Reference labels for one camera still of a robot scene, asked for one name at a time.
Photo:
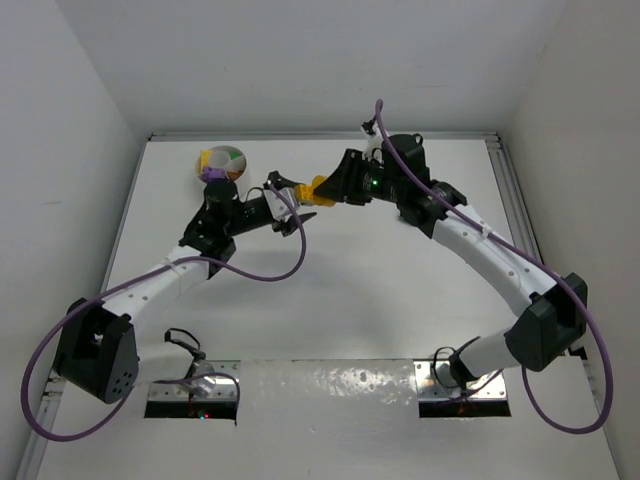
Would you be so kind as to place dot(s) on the aluminium frame rail back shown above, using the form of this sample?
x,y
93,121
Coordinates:
x,y
342,135

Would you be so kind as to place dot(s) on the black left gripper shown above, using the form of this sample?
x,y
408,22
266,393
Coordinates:
x,y
268,220

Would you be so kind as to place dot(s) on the aluminium frame rail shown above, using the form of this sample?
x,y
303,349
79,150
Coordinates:
x,y
342,135
518,218

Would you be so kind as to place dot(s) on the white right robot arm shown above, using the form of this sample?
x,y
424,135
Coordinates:
x,y
547,320

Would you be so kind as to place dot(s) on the dark purple rounded lego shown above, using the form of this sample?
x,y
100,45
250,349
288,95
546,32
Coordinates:
x,y
210,175

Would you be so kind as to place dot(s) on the yellow long lego brick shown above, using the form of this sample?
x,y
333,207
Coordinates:
x,y
306,196

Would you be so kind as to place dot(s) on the aluminium frame rail right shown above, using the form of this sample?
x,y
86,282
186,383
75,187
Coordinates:
x,y
518,218

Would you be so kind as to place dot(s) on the yellow lego in container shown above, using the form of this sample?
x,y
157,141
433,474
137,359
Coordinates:
x,y
204,158

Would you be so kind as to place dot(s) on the orange-brown lego plate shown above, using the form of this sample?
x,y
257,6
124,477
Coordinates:
x,y
234,175

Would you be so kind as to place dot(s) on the white round divided container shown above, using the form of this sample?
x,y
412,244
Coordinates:
x,y
219,157

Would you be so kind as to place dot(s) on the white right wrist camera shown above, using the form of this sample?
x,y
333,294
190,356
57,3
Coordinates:
x,y
371,136

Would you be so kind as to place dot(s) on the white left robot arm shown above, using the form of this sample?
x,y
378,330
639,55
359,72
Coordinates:
x,y
100,348

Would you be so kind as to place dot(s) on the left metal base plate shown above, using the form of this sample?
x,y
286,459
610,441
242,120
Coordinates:
x,y
212,382

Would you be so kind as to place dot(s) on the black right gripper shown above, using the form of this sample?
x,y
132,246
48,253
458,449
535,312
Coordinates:
x,y
345,176

